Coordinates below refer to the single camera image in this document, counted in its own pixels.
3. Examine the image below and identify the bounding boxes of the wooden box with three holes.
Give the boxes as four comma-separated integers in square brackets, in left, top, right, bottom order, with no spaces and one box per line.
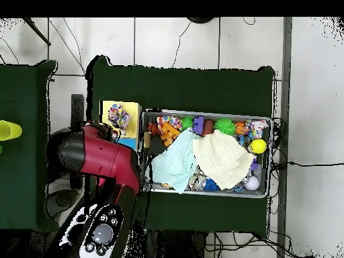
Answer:
[95,100,142,210]

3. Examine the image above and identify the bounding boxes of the orange plastic building block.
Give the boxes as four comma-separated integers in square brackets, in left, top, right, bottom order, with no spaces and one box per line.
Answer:
[158,122,181,147]

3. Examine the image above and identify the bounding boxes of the mint green muslin cloth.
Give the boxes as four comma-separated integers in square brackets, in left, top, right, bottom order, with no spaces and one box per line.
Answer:
[150,130,201,195]

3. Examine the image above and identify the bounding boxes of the small green spiky ball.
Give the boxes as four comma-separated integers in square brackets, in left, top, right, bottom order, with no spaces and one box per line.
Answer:
[180,116,195,130]

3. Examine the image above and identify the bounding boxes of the purple plastic building block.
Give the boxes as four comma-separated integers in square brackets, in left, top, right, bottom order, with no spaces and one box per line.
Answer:
[192,116,204,134]

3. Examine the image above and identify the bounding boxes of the brown toy football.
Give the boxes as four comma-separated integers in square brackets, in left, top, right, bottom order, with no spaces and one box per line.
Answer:
[200,120,215,137]

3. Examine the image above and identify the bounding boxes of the cream yellow muslin cloth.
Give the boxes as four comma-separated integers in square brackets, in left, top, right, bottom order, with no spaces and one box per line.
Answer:
[191,129,255,191]

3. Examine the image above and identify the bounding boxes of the dark green tablecloth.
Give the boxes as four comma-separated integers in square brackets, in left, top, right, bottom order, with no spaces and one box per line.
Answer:
[0,59,60,232]
[84,54,276,239]

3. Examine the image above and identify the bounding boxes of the large green spiky ball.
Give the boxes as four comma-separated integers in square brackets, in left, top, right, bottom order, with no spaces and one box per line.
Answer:
[213,118,237,136]

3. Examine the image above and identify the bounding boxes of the orange mini basketball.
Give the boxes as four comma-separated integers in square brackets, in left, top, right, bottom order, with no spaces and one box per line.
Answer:
[234,121,247,135]

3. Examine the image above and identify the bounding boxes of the yellow plastic ball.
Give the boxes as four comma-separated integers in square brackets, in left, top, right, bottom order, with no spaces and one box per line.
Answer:
[248,138,267,155]

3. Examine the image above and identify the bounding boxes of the black round stand base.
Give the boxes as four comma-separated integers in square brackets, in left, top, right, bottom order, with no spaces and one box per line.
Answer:
[186,17,216,24]

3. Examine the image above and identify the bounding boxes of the yellow-green plastic cup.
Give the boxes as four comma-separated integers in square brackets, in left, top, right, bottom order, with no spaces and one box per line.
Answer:
[0,120,23,142]

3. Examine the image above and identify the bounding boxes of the black metal rod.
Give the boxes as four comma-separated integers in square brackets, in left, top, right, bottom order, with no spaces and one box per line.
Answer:
[22,17,52,46]

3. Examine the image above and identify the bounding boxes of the silver wire mesh bin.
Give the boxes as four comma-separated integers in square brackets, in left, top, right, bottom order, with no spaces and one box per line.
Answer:
[139,108,273,199]

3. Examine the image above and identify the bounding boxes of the black power cable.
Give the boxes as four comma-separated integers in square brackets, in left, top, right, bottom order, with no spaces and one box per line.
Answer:
[271,160,344,170]

